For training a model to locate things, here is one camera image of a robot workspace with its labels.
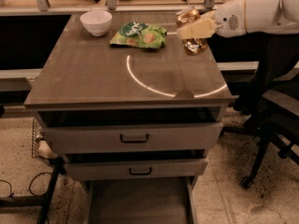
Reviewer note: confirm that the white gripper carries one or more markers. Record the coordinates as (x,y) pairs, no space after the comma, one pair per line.
(230,19)

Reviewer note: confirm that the crushed orange soda can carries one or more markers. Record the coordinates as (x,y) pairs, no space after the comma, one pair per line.
(192,46)

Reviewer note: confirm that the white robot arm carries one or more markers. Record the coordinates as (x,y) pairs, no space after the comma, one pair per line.
(276,17)

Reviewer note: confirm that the green chip bag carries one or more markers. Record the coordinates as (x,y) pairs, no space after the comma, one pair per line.
(140,35)

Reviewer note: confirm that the black office chair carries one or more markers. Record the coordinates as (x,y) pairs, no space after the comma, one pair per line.
(273,108)

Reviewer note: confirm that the white ceramic bowl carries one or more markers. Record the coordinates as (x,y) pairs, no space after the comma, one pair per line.
(96,22)

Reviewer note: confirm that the grey drawer cabinet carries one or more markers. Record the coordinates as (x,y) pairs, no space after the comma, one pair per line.
(86,82)

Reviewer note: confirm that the upper grey drawer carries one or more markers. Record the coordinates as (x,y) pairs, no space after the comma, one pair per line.
(79,140)

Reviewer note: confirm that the lower grey drawer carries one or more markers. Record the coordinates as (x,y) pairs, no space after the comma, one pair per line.
(120,169)

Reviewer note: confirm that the bottom open grey drawer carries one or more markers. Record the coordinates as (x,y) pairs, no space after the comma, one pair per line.
(141,201)

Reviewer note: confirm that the black table leg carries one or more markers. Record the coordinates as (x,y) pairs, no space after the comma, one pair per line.
(43,200)

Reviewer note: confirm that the black upper drawer handle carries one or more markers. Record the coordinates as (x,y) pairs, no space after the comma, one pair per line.
(134,139)

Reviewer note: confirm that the black drawer handle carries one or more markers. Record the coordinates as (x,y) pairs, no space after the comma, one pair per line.
(134,139)
(146,171)

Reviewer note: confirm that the black lower drawer handle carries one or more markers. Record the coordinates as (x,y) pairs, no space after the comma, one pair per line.
(146,171)

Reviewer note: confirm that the wire mesh basket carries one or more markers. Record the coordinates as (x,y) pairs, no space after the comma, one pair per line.
(40,148)

